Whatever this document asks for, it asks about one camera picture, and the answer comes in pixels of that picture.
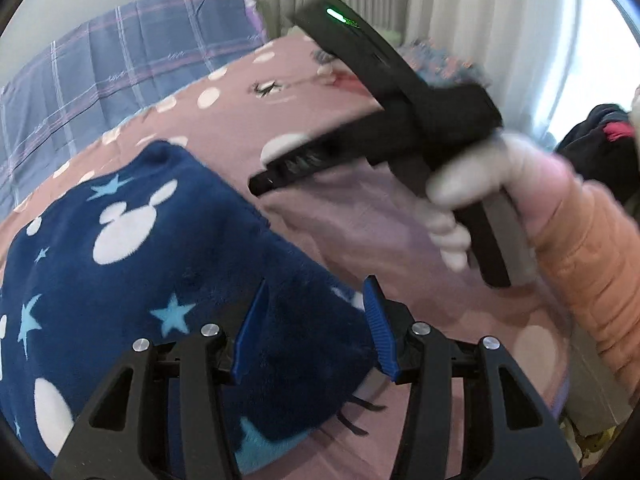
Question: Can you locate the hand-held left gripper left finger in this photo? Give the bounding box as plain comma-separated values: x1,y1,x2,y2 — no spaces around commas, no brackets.
50,280,271,480

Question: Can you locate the grey pleated curtain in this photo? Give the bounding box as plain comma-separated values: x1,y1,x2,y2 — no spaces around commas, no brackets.
260,0,591,126

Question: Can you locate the person's right hand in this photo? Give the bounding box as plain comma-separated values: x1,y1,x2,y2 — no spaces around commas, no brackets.
425,132,577,273

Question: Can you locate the dark clothes heap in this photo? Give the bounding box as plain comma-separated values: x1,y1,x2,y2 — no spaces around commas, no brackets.
555,104,640,196

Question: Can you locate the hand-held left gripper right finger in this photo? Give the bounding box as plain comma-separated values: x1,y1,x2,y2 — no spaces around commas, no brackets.
362,276,583,480

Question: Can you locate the pink polka dot bedsheet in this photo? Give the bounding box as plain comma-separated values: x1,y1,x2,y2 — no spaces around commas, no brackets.
0,35,571,480

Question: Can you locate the navy blue fleece jacket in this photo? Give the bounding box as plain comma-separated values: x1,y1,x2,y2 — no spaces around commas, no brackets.
0,141,386,478

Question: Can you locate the blue plaid headboard cover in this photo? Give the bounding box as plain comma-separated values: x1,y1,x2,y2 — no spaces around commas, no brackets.
0,0,268,206

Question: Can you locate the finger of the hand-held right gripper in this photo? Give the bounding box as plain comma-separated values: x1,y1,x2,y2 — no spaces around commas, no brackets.
247,124,372,197

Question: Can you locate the person's right forearm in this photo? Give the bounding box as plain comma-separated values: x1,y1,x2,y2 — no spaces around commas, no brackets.
527,175,640,411

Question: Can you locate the stack of folded clothes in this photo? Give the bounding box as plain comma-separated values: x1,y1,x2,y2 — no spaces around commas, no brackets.
400,37,496,92

